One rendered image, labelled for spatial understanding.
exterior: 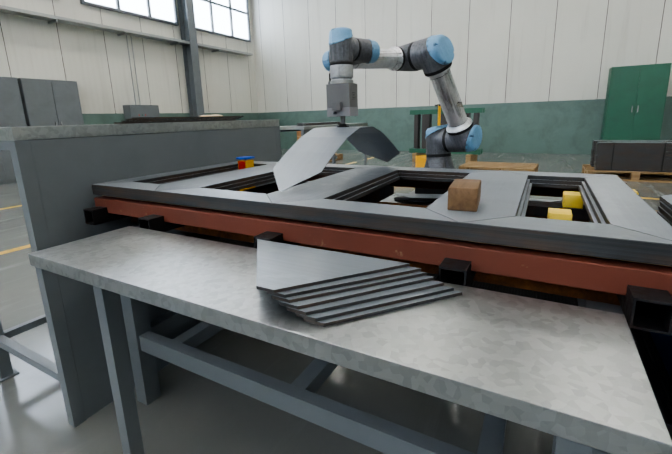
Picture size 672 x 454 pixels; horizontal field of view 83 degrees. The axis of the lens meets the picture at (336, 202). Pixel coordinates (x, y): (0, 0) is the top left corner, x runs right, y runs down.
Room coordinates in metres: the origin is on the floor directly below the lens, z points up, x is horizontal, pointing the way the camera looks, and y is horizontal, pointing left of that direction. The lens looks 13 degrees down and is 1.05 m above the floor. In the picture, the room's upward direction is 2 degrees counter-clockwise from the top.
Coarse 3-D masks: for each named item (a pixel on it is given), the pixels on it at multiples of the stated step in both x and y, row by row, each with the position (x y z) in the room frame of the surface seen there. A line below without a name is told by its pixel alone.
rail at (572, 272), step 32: (192, 224) 1.05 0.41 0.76; (224, 224) 0.99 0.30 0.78; (256, 224) 0.93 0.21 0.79; (288, 224) 0.88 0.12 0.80; (320, 224) 0.87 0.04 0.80; (384, 256) 0.76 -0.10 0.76; (416, 256) 0.73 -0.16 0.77; (448, 256) 0.70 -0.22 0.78; (480, 256) 0.67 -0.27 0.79; (512, 256) 0.64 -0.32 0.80; (544, 256) 0.62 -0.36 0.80; (576, 256) 0.62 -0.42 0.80; (608, 288) 0.57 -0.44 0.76
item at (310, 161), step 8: (288, 152) 1.17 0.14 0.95; (296, 152) 1.16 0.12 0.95; (304, 152) 1.14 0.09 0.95; (312, 152) 1.12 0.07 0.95; (280, 160) 1.15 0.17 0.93; (288, 160) 1.13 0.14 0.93; (296, 160) 1.12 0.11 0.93; (304, 160) 1.10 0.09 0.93; (312, 160) 1.09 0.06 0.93; (320, 160) 1.07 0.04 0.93; (328, 160) 1.06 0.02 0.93; (280, 168) 1.11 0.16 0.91; (288, 168) 1.10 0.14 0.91; (296, 168) 1.08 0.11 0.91; (304, 168) 1.07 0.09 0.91; (312, 168) 1.05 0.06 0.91; (320, 168) 1.04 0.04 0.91
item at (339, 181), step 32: (96, 192) 1.27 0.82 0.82; (128, 192) 1.18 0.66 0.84; (160, 192) 1.11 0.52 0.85; (288, 192) 1.04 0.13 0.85; (320, 192) 1.03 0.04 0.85; (352, 192) 1.07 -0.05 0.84; (352, 224) 0.80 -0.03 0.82; (384, 224) 0.76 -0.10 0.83; (416, 224) 0.73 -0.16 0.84; (448, 224) 0.70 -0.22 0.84; (608, 256) 0.58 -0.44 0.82; (640, 256) 0.56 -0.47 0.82
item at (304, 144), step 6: (300, 138) 1.23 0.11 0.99; (306, 138) 1.22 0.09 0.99; (312, 138) 1.20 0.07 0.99; (318, 138) 1.19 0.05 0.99; (324, 138) 1.18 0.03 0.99; (330, 138) 1.17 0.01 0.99; (336, 138) 1.15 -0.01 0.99; (342, 138) 1.14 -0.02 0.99; (294, 144) 1.21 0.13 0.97; (300, 144) 1.19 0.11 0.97; (306, 144) 1.18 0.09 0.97; (312, 144) 1.17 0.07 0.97; (318, 144) 1.16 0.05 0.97; (324, 144) 1.15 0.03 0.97; (330, 144) 1.13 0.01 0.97; (336, 144) 1.12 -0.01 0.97; (288, 150) 1.18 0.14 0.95; (294, 150) 1.17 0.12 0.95; (300, 150) 1.16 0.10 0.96; (306, 150) 1.15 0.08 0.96; (312, 150) 1.14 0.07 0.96; (318, 150) 1.12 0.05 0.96; (324, 150) 1.11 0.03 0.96; (330, 150) 1.10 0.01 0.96; (336, 150) 1.09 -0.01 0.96
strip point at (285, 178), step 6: (276, 174) 1.09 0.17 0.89; (282, 174) 1.08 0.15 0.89; (288, 174) 1.07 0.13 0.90; (294, 174) 1.06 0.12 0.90; (300, 174) 1.05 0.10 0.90; (306, 174) 1.04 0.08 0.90; (312, 174) 1.03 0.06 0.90; (276, 180) 1.06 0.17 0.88; (282, 180) 1.05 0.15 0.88; (288, 180) 1.04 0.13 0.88; (294, 180) 1.03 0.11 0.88; (300, 180) 1.02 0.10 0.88; (282, 186) 1.03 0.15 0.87; (288, 186) 1.02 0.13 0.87
